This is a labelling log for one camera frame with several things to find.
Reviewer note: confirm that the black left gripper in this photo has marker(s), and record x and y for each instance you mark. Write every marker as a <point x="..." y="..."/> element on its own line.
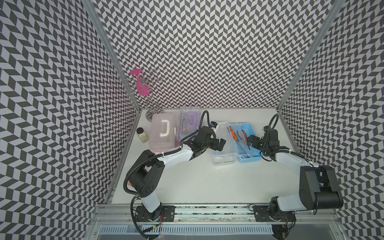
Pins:
<point x="216" y="144"/>

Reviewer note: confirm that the purple toolbox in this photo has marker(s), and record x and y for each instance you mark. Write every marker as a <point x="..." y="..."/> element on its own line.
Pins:
<point x="189" y="120"/>

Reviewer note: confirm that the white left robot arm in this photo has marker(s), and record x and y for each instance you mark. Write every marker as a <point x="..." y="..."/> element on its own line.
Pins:
<point x="144" y="175"/>

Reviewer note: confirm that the pink glass on rack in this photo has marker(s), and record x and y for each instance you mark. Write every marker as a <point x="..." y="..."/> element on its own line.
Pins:
<point x="141" y="87"/>

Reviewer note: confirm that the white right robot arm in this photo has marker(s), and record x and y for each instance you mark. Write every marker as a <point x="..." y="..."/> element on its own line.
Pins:
<point x="318" y="188"/>

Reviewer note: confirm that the blue toolbox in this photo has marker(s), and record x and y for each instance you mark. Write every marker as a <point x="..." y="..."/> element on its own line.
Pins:
<point x="231" y="152"/>

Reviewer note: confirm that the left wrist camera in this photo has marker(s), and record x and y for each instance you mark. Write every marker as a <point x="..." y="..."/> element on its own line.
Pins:
<point x="213" y="124"/>

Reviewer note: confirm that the pink toolbox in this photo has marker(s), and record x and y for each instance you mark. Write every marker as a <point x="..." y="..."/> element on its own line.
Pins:
<point x="162" y="136"/>

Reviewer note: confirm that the glass jar black lid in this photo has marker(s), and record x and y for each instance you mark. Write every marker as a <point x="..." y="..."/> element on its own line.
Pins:
<point x="142" y="135"/>

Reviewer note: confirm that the orange handled screwdriver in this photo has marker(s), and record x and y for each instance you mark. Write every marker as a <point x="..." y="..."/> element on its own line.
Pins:
<point x="233" y="134"/>

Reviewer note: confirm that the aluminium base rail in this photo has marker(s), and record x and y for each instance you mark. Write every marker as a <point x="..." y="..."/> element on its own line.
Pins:
<point x="214" y="221"/>

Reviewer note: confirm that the orange handled pliers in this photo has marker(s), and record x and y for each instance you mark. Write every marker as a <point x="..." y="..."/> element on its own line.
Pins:
<point x="242" y="140"/>

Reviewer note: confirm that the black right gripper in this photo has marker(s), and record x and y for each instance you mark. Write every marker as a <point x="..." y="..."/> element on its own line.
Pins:
<point x="256" y="139"/>

